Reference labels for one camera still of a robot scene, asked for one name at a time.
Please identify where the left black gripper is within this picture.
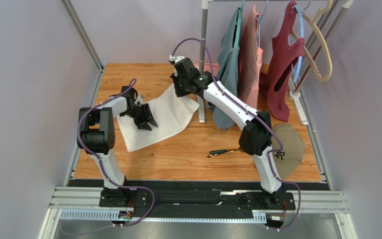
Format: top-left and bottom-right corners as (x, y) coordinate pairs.
(122, 103), (158, 131)

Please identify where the white cloth napkin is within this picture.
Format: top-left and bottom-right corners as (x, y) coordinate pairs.
(117, 84), (199, 152)

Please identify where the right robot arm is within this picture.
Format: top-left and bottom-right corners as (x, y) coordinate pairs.
(169, 55), (286, 208)

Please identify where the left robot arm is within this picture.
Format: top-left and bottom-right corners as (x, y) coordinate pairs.
(77, 86), (157, 207)

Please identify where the pink cloth on table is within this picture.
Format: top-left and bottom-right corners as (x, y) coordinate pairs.
(193, 63), (219, 80)

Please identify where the grey-blue hanging shirt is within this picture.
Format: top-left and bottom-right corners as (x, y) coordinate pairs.
(208, 10), (240, 130)

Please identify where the salmon pink hanging shirt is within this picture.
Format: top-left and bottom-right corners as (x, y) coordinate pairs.
(237, 6), (263, 108)

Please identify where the teal hanger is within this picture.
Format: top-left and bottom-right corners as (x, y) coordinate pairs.
(233, 0), (245, 48)

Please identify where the dark red tank top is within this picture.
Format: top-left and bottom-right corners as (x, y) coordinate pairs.
(259, 1), (305, 122)

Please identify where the light blue hanger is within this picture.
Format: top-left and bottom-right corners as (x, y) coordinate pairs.
(286, 3), (306, 84)

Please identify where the tan baseball cap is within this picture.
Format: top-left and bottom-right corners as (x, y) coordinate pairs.
(271, 123), (305, 180)

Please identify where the beige wooden hanger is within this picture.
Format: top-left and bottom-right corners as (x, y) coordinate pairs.
(298, 0), (333, 86)

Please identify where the metal clothes rack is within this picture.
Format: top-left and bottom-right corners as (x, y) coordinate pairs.
(194, 0), (355, 125)

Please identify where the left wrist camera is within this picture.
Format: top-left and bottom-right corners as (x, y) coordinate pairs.
(134, 94), (145, 105)

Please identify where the gold fork green handle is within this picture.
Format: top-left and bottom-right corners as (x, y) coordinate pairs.
(207, 148), (244, 158)

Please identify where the gold utensil dark handle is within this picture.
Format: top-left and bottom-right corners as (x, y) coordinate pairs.
(207, 149), (230, 157)

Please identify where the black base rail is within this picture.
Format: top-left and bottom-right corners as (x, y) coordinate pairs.
(56, 179), (329, 220)

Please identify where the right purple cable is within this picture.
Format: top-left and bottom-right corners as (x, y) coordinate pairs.
(170, 37), (301, 231)

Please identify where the aluminium frame post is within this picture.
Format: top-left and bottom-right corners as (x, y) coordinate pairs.
(61, 0), (104, 73)

